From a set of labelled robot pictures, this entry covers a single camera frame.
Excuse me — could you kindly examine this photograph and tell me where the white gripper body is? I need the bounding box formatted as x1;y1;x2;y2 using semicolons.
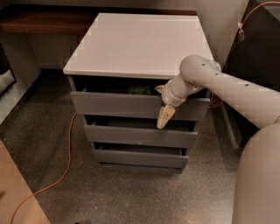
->
161;80;186;108

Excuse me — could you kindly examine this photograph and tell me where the grey top drawer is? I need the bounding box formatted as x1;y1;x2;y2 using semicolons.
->
71;91;210;122

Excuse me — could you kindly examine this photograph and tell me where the grey drawer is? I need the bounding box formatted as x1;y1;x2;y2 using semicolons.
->
71;91;210;122
93;143;189;169
84;116;198;148

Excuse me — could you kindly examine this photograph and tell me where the green rice chip bag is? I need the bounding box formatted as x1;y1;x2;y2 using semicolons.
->
128;85;151;95

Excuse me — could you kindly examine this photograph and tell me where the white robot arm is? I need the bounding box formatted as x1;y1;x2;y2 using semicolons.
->
157;55;280;224

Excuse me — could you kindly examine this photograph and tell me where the grey drawer cabinet white top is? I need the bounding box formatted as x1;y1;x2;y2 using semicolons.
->
63;13;212;173

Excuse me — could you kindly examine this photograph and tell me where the grey bottom drawer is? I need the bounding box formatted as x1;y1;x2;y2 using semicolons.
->
93;143;189;169

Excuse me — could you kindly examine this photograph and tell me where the grey middle drawer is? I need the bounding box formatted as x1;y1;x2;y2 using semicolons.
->
84;116;198;148

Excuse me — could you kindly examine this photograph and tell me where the dark framed object at left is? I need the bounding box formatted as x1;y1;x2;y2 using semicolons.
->
0;44;17;96

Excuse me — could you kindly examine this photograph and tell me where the dark wooden shelf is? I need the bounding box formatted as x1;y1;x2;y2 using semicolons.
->
0;3;197;35

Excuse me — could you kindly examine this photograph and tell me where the orange cable at right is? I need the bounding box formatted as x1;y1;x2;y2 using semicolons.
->
207;1;280;110

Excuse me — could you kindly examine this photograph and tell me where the orange cable on floor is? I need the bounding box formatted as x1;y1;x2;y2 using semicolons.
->
10;111;79;224

